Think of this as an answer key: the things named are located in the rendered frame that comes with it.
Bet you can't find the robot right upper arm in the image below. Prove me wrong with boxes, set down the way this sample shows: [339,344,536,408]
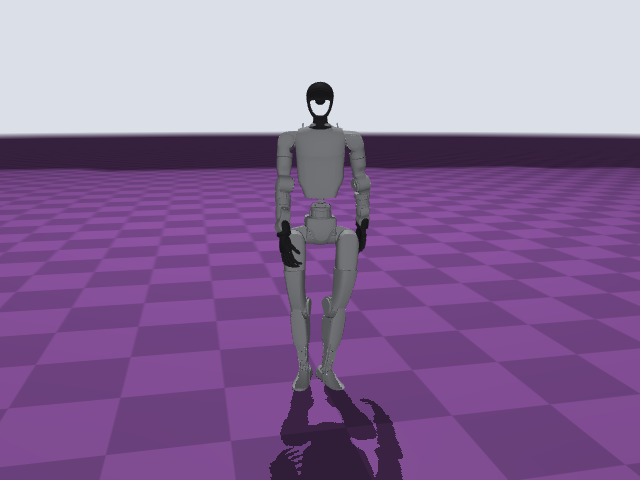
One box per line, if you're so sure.
[276,131,297,193]

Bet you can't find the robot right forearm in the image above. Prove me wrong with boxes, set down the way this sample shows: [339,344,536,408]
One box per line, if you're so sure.
[275,177,291,233]

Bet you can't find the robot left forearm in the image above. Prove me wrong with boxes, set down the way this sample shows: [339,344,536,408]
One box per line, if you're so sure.
[354,178,371,226]

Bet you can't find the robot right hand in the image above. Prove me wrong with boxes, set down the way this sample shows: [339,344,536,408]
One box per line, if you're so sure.
[277,220,302,268]

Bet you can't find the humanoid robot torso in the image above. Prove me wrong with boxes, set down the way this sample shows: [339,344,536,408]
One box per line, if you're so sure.
[295,123,346,245]

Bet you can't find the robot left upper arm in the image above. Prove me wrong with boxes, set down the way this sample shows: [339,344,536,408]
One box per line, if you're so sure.
[343,130,371,192]

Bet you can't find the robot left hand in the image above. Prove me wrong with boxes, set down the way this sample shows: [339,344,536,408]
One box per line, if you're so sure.
[356,218,369,252]

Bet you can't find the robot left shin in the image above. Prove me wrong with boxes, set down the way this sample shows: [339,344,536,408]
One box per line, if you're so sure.
[322,308,346,373]

